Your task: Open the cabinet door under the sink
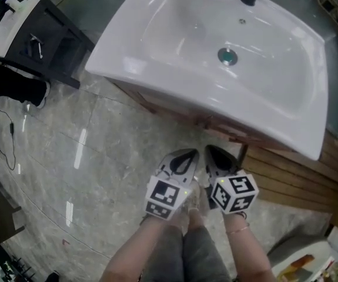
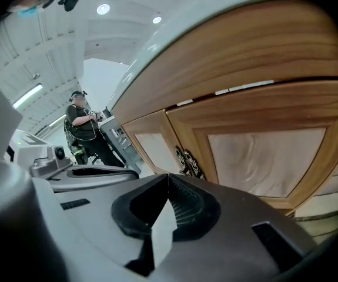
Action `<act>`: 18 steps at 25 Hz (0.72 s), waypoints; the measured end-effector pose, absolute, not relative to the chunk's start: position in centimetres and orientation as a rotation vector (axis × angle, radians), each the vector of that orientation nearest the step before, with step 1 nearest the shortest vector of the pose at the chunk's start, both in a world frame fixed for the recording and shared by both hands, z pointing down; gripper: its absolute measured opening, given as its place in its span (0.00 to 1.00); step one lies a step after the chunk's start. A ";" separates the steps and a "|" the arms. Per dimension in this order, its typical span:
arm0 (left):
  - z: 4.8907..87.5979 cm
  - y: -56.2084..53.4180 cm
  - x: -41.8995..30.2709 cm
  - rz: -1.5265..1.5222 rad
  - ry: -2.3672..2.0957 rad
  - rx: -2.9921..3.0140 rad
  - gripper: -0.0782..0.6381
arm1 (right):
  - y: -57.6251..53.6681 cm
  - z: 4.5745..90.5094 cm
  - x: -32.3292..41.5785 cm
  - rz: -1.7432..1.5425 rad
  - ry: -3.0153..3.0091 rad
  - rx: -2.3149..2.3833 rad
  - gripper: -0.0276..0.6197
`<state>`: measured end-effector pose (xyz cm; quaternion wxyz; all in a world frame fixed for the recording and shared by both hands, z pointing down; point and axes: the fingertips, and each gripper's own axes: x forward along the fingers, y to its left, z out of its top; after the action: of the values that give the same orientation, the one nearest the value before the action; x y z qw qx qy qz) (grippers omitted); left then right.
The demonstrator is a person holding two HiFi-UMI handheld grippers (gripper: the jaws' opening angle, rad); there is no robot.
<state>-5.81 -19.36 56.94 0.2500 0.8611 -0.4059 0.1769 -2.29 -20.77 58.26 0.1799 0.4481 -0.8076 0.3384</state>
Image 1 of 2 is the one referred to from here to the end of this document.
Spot person's right forearm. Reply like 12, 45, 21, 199
223, 211, 276, 282

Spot metal sink drain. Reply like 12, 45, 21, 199
217, 47, 239, 67

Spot grey rounded seat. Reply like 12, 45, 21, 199
267, 233, 338, 282

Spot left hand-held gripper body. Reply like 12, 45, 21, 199
145, 170, 193, 220

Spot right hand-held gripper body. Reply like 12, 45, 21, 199
208, 169, 259, 216

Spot white cloth wipe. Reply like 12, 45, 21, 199
185, 180, 202, 214

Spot small metal tool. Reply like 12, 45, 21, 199
29, 33, 45, 59

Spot person's right leg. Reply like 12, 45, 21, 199
186, 207, 205, 231

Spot wooden slatted step platform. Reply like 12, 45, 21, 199
240, 129, 338, 214

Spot black floor cable with adapter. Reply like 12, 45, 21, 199
0, 106, 17, 172

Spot person's grey jeans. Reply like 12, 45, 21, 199
139, 226, 233, 282

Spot white ceramic sink basin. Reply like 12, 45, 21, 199
85, 0, 334, 161

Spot person's left forearm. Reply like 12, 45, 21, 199
100, 214, 185, 282

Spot thin gold bracelet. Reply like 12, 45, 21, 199
226, 223, 251, 235

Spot wooden cabinet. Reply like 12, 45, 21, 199
106, 75, 302, 153

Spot white vanity sink top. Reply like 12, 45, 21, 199
0, 0, 46, 59

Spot orange brown block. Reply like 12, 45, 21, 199
286, 253, 316, 271

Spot black frame vanity stand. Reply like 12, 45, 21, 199
0, 0, 96, 90

